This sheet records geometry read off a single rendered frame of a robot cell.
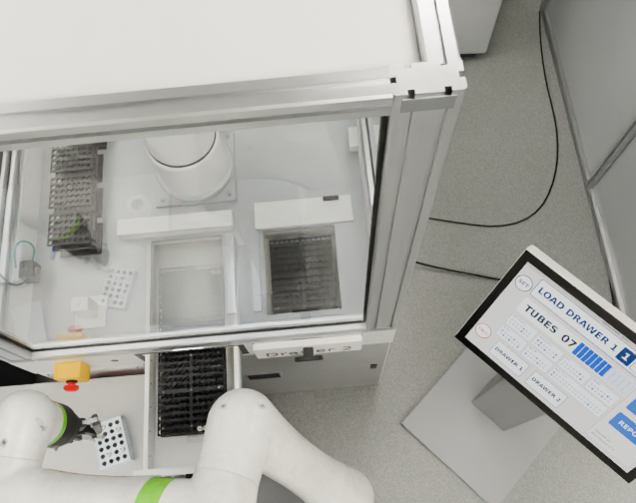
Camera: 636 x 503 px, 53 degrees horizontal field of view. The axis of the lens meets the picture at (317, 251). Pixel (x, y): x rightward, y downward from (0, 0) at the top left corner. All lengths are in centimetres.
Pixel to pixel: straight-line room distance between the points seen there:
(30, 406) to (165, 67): 75
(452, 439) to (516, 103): 158
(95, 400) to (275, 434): 91
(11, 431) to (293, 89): 86
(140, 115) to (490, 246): 225
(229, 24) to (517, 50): 267
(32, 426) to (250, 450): 43
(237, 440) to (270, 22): 66
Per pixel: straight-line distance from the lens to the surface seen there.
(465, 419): 258
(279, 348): 169
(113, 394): 194
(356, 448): 257
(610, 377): 159
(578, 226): 297
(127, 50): 81
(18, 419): 131
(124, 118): 73
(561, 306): 155
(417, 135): 78
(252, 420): 110
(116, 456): 188
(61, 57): 83
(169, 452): 179
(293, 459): 122
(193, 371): 177
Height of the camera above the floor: 256
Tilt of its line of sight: 69 degrees down
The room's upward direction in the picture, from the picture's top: 7 degrees counter-clockwise
